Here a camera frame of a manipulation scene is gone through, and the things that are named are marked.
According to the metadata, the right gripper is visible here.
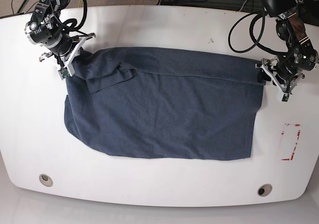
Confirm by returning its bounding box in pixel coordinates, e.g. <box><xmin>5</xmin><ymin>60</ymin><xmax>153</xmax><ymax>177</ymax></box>
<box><xmin>39</xmin><ymin>33</ymin><xmax>96</xmax><ymax>71</ymax></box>

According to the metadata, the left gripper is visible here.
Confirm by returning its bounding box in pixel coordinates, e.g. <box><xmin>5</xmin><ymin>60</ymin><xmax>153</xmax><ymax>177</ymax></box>
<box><xmin>255</xmin><ymin>56</ymin><xmax>305</xmax><ymax>95</ymax></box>

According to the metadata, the red tape rectangle marking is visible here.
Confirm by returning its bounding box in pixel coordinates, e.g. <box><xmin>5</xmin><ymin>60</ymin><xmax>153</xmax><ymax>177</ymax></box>
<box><xmin>278</xmin><ymin>123</ymin><xmax>301</xmax><ymax>161</ymax></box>

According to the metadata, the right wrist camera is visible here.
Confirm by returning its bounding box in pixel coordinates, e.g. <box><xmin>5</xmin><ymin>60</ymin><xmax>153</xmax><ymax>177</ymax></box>
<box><xmin>57</xmin><ymin>67</ymin><xmax>75</xmax><ymax>80</ymax></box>

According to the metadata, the left table cable grommet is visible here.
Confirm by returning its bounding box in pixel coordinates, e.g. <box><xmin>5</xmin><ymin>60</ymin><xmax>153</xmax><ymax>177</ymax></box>
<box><xmin>39</xmin><ymin>174</ymin><xmax>53</xmax><ymax>187</ymax></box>

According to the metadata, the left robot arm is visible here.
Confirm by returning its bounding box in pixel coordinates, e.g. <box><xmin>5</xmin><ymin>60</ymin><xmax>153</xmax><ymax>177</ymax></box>
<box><xmin>257</xmin><ymin>0</ymin><xmax>319</xmax><ymax>102</ymax></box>

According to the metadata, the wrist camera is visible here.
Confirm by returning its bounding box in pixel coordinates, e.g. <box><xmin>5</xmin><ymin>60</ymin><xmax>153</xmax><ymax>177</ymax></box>
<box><xmin>280</xmin><ymin>93</ymin><xmax>292</xmax><ymax>103</ymax></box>
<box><xmin>57</xmin><ymin>67</ymin><xmax>75</xmax><ymax>80</ymax></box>

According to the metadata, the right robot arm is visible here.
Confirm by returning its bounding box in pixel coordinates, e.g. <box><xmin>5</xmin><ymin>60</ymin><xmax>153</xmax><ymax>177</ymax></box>
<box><xmin>24</xmin><ymin>0</ymin><xmax>96</xmax><ymax>78</ymax></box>

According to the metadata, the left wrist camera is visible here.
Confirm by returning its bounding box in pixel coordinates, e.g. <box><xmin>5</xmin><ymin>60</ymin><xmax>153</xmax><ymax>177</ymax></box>
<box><xmin>280</xmin><ymin>93</ymin><xmax>292</xmax><ymax>103</ymax></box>

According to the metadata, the table cable grommet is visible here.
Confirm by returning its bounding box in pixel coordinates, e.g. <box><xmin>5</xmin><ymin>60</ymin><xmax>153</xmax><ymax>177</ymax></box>
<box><xmin>39</xmin><ymin>174</ymin><xmax>53</xmax><ymax>187</ymax></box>
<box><xmin>257</xmin><ymin>184</ymin><xmax>273</xmax><ymax>197</ymax></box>

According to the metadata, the right table cable grommet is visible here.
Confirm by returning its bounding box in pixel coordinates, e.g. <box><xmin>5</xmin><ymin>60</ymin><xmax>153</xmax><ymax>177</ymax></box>
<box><xmin>257</xmin><ymin>184</ymin><xmax>273</xmax><ymax>197</ymax></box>

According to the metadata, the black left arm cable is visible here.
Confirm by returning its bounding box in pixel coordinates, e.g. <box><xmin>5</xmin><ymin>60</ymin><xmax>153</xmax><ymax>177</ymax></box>
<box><xmin>228</xmin><ymin>0</ymin><xmax>292</xmax><ymax>58</ymax></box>

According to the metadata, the dark blue t-shirt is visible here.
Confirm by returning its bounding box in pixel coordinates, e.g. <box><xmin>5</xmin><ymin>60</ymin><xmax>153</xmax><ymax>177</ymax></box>
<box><xmin>64</xmin><ymin>47</ymin><xmax>264</xmax><ymax>161</ymax></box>

